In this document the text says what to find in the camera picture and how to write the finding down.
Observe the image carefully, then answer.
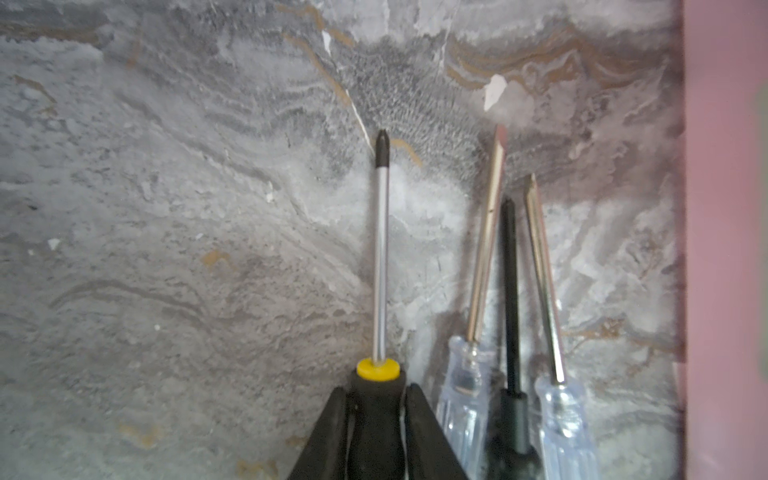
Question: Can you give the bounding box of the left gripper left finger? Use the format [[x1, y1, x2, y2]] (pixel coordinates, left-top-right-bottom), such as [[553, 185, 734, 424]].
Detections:
[[287, 387, 348, 480]]

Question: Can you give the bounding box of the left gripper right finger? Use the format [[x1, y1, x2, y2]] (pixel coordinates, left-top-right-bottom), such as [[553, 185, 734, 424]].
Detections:
[[404, 383, 468, 480]]

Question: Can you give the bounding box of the black yellow screwdriver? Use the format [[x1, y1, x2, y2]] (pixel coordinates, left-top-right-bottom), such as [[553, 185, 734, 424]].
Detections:
[[347, 129, 405, 479]]

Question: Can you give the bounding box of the orange handled screwdriver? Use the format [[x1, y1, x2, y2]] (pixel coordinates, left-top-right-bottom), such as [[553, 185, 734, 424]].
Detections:
[[492, 198, 541, 479]]

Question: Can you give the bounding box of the clear handled screwdriver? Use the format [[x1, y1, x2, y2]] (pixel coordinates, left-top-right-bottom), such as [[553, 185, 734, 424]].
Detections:
[[436, 125, 507, 479], [525, 174, 600, 480]]

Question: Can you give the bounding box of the pink plastic tool box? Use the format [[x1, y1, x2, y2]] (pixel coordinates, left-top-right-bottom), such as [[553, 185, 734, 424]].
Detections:
[[683, 1, 767, 479]]

